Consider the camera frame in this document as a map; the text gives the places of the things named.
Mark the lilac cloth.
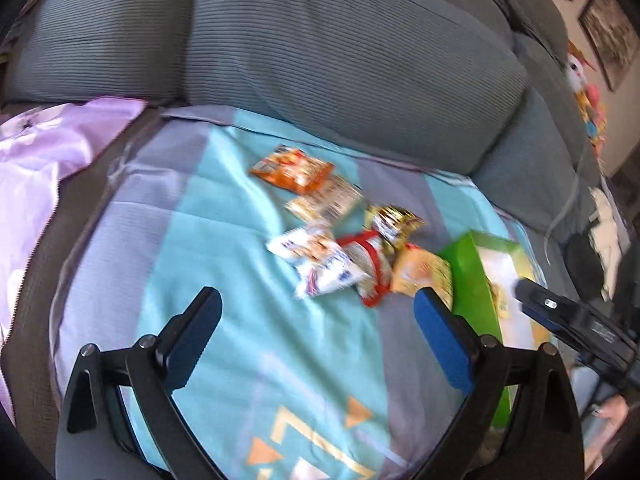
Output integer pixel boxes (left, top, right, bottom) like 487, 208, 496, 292
0, 95, 149, 411

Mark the orange snack packet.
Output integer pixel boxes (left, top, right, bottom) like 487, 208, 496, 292
248, 144, 334, 195

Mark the patterned blue grey blanket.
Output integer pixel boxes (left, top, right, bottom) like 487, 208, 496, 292
50, 106, 528, 479

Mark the colourful plush toy pile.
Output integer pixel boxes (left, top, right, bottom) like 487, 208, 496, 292
575, 84, 606, 159

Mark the red white snack packet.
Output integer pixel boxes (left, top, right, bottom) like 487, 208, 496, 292
337, 230, 393, 308

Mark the person's right hand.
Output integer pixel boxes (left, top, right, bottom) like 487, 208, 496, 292
593, 394, 628, 426

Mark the grey sofa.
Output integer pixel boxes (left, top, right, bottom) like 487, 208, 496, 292
0, 0, 616, 241

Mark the white blue small packet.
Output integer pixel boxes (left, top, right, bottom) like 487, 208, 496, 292
266, 222, 370, 299

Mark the white plush toy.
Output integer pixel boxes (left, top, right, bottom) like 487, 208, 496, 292
564, 41, 594, 93

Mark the green white box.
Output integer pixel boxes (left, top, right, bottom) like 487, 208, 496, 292
437, 228, 551, 428

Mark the gold brown snack packet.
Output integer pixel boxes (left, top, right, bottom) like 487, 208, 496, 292
363, 204, 425, 250

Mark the white cloth pile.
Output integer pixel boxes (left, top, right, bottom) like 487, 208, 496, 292
589, 188, 623, 299

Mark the tan biscuit packet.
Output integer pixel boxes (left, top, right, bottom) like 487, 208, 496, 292
390, 243, 454, 310

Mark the framed landscape picture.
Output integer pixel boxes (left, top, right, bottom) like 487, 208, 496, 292
578, 0, 639, 92

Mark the dark cushion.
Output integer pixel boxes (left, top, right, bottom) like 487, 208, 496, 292
564, 233, 604, 301

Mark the beige barcode snack packet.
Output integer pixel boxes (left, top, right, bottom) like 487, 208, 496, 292
284, 176, 363, 224

